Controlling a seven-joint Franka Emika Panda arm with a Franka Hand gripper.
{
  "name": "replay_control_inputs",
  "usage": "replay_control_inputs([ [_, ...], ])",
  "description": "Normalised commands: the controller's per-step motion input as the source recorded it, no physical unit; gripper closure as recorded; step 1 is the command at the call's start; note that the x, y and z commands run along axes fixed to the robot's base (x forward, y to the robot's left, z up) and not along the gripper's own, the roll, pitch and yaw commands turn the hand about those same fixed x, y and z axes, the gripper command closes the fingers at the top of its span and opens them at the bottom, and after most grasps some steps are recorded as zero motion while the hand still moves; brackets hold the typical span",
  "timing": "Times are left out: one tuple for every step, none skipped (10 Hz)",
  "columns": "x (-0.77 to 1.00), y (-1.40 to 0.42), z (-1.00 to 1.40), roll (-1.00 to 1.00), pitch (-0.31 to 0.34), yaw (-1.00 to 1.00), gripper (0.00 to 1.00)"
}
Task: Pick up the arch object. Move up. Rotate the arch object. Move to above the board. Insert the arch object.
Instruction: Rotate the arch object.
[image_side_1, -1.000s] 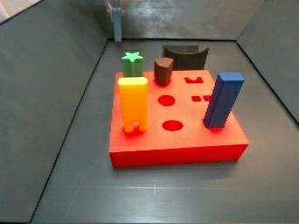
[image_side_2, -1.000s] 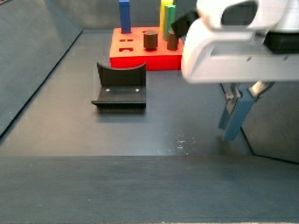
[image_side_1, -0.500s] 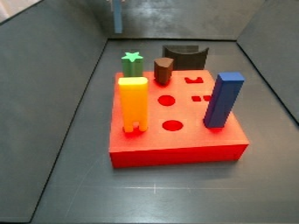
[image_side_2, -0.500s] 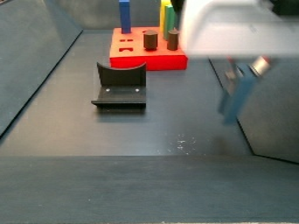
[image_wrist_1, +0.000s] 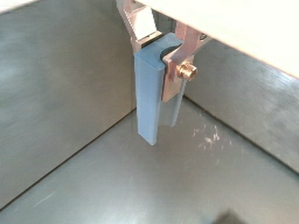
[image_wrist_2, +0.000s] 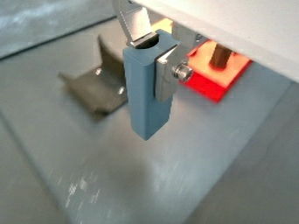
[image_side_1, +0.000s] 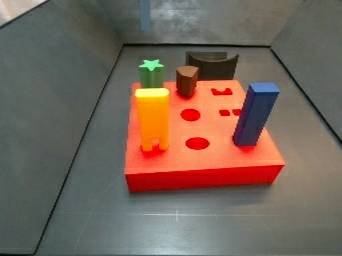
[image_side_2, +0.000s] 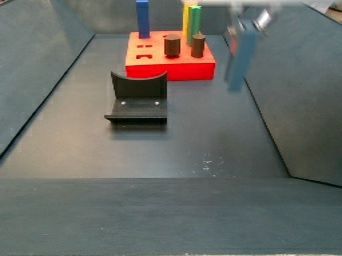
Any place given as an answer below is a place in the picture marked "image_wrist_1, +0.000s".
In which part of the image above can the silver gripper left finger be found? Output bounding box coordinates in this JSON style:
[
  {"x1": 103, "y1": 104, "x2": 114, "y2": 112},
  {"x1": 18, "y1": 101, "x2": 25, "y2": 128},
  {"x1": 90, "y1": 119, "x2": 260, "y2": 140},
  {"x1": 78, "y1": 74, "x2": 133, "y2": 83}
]
[{"x1": 115, "y1": 0, "x2": 162, "y2": 53}]

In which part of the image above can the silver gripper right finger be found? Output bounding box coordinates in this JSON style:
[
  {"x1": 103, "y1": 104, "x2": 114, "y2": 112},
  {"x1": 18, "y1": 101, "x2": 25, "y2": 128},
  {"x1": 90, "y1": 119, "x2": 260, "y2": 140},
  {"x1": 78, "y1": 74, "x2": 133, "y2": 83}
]
[{"x1": 161, "y1": 22, "x2": 210, "y2": 102}]

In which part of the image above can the light blue arch block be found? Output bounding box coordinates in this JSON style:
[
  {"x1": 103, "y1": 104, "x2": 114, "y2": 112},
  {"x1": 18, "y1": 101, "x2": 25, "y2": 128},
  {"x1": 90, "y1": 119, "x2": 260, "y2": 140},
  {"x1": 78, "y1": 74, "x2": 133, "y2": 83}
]
[{"x1": 134, "y1": 33, "x2": 185, "y2": 145}]

